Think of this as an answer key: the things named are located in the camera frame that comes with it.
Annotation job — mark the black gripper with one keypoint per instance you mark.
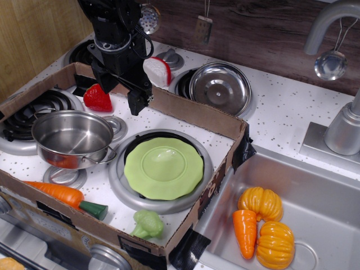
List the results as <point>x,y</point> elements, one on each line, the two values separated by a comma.
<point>115,64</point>

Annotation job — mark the green toy broccoli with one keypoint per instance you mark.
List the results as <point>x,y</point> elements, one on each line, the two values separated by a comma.
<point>148,225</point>

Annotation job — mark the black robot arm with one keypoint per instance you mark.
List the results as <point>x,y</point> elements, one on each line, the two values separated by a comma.
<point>115,22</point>

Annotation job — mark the red toy strawberry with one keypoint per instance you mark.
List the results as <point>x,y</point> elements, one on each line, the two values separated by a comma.
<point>97,100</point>

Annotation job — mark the red white toy radish slice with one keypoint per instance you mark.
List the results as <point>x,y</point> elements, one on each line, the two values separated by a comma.
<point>158,71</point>

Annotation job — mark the back left stove burner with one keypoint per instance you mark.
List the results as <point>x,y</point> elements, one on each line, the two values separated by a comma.
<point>79,53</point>

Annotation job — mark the stove burner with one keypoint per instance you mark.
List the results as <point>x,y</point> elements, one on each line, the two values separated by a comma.
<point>79,53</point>
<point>16,131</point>
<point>180,84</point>
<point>134,200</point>

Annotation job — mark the back right stove burner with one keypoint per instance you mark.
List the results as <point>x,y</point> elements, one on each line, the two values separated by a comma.
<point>180,84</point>

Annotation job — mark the silver stove knob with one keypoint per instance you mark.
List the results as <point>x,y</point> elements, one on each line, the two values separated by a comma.
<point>173,59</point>

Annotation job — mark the hanging steel skimmer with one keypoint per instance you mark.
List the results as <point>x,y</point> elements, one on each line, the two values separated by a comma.
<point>151,18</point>

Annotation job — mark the green plastic plate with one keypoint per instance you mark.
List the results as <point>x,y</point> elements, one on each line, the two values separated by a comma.
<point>163,168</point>

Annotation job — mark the front right stove burner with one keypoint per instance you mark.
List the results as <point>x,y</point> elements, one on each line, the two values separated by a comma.
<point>134,200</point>

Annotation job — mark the steel bowl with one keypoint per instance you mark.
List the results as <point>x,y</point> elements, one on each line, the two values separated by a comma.
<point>220,88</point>

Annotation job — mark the hanging steel spatula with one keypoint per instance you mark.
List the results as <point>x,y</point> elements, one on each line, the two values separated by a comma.
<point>203,26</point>

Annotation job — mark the front left stove burner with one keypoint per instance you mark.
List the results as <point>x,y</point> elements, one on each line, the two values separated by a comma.
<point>16,131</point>

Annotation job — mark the orange toy carrot green top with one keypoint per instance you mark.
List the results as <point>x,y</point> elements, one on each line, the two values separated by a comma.
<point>72,197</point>

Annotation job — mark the cardboard fence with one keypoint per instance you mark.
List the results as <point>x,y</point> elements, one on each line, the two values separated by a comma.
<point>66,224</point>

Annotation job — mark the silver front oven knob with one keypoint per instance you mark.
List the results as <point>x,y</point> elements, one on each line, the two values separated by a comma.
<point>103,258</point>

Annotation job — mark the orange toy carrot piece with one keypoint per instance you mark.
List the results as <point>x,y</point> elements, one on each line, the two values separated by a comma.
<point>245,228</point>

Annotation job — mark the upper orange toy pumpkin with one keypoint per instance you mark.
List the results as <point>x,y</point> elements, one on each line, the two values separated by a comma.
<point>264,202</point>

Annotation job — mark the orange toy pumpkin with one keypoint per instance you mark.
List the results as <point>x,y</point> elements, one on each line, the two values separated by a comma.
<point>276,245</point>
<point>264,202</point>

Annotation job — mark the hanging steel ladle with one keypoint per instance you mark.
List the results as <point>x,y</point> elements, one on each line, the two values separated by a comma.
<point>332,65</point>

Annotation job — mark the lower orange toy pumpkin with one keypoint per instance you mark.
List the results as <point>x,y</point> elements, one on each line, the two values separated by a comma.
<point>276,245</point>

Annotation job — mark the silver faucet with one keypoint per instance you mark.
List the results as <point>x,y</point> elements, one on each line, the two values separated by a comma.
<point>337,144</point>

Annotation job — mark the silver sink basin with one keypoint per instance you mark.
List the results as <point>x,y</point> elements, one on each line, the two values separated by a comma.
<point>320,207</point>

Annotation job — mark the steel pot with handles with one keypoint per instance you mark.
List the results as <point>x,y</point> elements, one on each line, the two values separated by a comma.
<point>72,139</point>

